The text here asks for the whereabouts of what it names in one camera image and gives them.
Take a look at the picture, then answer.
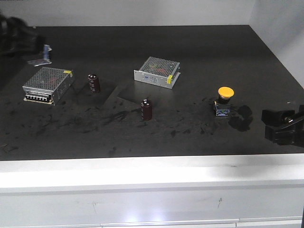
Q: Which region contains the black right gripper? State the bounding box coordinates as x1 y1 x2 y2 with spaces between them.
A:
261 104 304 147

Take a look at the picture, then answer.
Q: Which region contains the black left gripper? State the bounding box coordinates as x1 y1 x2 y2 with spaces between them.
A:
0 15 45 56

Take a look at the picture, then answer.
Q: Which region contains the red mushroom push button switch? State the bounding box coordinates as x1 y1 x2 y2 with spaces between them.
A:
27 44 52 67

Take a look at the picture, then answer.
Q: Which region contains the yellow mushroom push button switch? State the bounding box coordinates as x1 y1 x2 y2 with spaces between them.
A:
213 86 235 116

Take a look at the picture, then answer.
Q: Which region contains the silver mesh power supply left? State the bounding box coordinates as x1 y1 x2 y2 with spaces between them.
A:
22 67 75 105

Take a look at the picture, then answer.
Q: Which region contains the silver mesh power supply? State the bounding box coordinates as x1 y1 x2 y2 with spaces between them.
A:
133 57 181 89
22 67 75 105

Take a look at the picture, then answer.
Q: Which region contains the dark brown capacitor left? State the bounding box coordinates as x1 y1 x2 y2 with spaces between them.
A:
87 74 100 93

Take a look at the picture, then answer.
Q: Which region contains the dark brown capacitor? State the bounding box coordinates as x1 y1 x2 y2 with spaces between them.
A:
87 74 100 93
141 99 152 121

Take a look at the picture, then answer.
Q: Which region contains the silver mesh power supply centre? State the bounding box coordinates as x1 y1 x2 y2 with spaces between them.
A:
133 57 181 89

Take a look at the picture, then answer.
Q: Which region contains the dark brown capacitor centre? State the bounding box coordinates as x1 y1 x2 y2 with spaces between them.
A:
141 99 152 121

